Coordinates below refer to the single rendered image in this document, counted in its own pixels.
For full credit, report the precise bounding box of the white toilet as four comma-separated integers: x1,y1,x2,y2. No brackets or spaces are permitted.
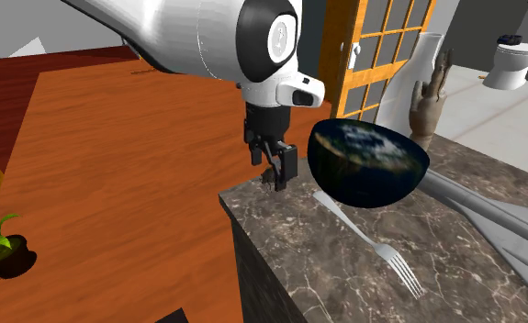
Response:
482,0,528,91

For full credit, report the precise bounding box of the silver fork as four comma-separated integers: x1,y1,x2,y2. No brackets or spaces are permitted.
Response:
312,190,426,300

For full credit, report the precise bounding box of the dark earth-print bowl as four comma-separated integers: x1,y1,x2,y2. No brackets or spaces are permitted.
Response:
307,117,432,209

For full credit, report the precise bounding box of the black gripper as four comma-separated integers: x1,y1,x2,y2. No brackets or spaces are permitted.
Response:
243,102,299,193

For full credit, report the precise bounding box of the wooden mannequin hand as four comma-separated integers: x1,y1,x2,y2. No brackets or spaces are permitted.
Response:
408,48,455,151

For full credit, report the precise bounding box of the orange door with glass panes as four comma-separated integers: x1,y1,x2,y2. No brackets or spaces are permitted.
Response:
318,0,437,124

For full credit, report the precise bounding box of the grey model rocket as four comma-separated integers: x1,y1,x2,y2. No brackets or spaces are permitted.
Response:
417,170,528,311

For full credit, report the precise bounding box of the green plant in black pot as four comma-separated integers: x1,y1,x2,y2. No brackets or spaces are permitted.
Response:
0,167,39,280

